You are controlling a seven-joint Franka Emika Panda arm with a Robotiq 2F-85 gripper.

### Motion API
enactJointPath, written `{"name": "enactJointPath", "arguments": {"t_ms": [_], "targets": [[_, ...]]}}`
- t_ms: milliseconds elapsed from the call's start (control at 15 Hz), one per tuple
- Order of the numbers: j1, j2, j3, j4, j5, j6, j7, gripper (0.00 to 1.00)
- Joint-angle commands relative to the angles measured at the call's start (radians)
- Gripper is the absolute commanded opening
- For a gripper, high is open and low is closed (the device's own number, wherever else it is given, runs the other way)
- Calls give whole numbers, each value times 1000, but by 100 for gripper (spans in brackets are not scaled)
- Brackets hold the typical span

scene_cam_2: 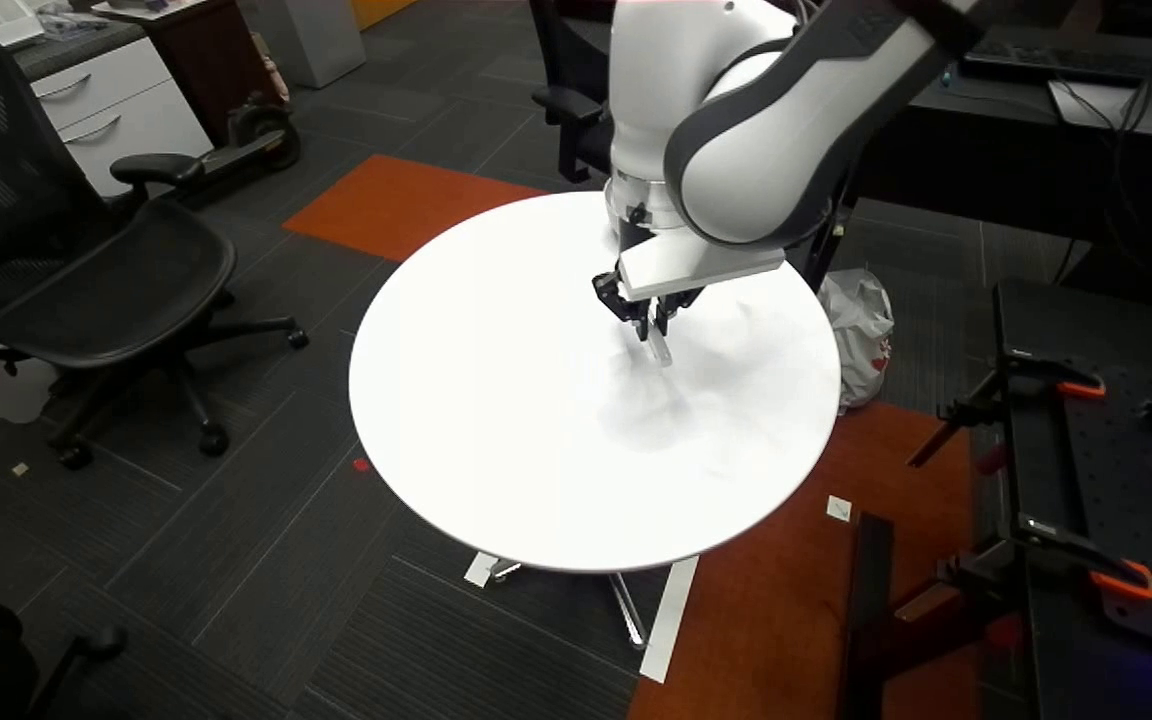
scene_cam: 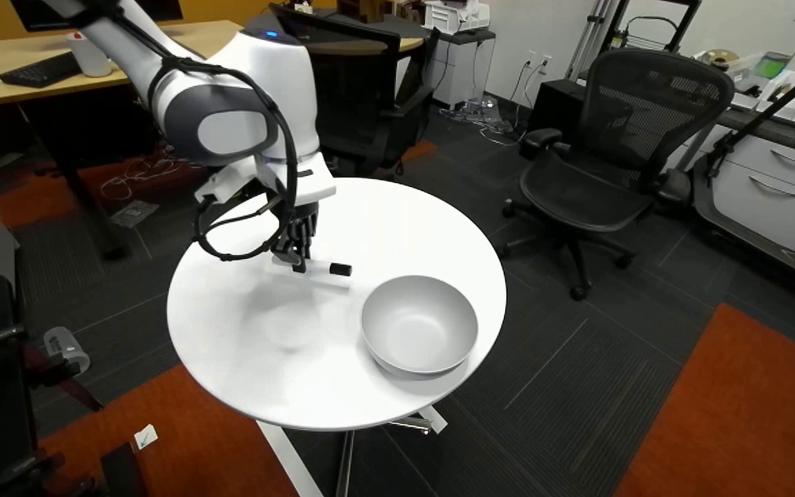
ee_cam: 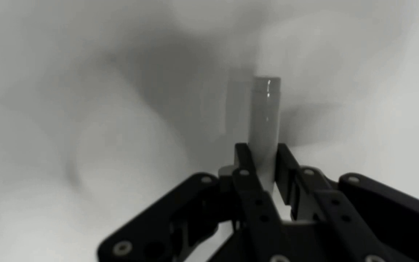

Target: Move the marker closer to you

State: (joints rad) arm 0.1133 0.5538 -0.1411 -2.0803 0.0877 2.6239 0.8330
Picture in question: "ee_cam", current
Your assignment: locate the grey marker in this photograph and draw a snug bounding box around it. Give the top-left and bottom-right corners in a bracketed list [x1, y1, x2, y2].
[248, 76, 282, 193]

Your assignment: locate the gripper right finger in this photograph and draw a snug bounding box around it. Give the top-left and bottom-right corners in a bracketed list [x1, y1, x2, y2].
[275, 143, 419, 262]

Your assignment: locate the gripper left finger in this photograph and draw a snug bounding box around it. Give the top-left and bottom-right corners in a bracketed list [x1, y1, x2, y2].
[97, 143, 283, 262]

